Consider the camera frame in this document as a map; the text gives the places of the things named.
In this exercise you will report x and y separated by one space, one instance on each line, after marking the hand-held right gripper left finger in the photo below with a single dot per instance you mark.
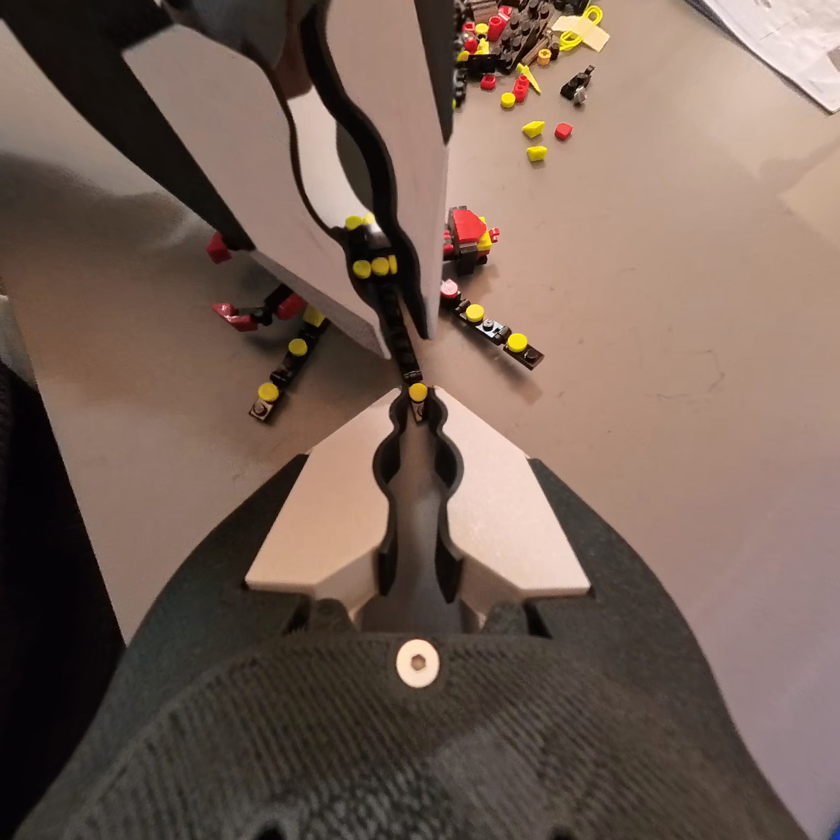
321 525

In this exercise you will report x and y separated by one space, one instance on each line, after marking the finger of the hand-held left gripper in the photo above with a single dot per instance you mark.
407 98
229 131

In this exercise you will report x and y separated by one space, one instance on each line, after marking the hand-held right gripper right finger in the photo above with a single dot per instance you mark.
518 525

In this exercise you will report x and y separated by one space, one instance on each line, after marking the black yellow red lego model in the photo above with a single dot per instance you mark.
466 226

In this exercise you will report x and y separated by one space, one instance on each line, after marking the pile of loose lego pieces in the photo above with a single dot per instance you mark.
518 33

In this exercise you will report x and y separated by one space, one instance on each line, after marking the small yellow slope lego piece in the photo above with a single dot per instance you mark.
537 153
533 128

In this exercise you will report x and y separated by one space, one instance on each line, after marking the tiny red lego piece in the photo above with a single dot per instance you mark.
563 131

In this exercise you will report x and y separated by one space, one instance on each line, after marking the black clip lego piece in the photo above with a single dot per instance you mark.
577 80

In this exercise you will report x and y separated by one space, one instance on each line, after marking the person's black knit clothing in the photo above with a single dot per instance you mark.
46 590

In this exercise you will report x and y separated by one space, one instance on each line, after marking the instruction booklet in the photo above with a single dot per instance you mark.
787 39

